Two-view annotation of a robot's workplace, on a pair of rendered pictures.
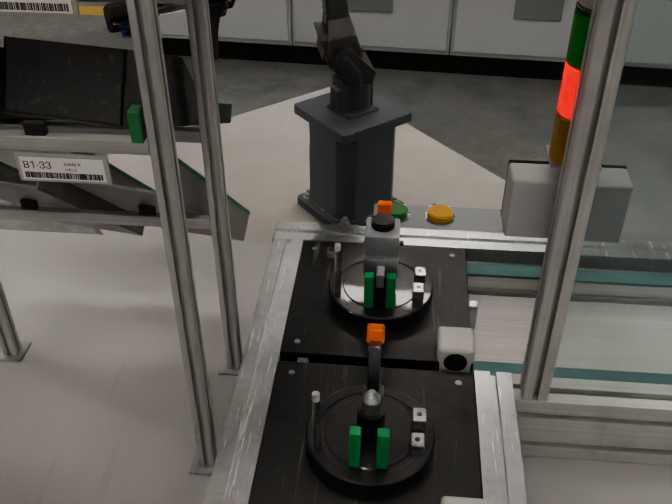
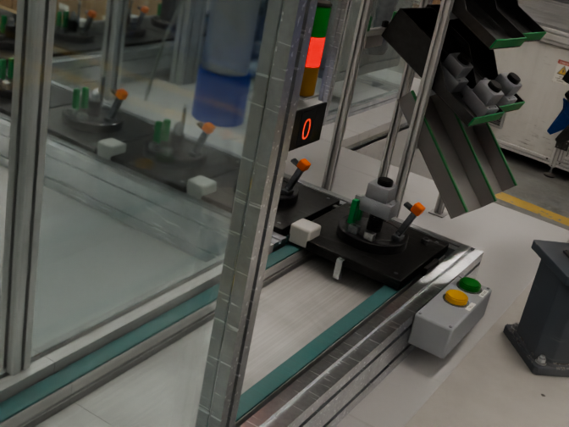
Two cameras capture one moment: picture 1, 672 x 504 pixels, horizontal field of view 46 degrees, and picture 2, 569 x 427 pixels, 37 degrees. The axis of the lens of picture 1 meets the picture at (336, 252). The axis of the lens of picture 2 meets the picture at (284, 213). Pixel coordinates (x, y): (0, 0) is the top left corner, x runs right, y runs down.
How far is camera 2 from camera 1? 197 cm
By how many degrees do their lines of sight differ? 93
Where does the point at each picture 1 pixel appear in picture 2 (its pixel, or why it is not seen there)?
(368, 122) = (555, 255)
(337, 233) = (458, 263)
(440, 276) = (375, 260)
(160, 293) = not seen: hidden behind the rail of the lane
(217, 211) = (411, 139)
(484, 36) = not seen: outside the picture
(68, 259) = (522, 246)
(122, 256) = (517, 258)
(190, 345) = (334, 141)
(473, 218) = (445, 311)
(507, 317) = (337, 299)
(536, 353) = not seen: hidden behind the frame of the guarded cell
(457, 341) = (303, 223)
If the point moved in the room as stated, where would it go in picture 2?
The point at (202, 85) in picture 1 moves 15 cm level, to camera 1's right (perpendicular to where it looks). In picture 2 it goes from (430, 63) to (406, 73)
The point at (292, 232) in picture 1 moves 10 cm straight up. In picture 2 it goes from (466, 251) to (480, 206)
